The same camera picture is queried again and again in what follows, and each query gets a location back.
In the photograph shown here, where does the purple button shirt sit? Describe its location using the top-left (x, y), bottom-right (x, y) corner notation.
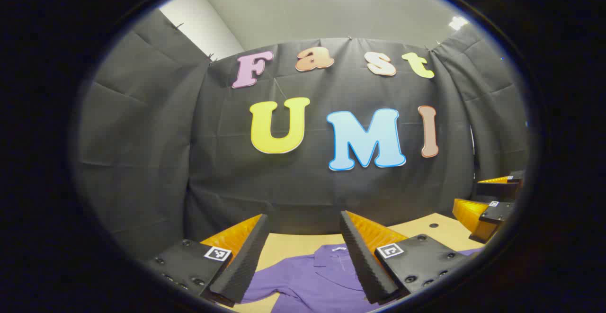
top-left (241, 244), bottom-right (483, 313)

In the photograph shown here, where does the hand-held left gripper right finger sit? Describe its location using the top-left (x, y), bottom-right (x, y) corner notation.
top-left (339, 210), bottom-right (474, 304)

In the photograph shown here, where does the black backdrop cloth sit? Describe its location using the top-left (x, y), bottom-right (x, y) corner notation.
top-left (76, 9), bottom-right (528, 261)

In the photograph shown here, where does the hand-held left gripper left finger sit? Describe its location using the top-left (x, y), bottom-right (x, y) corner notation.
top-left (144, 214), bottom-right (270, 308)

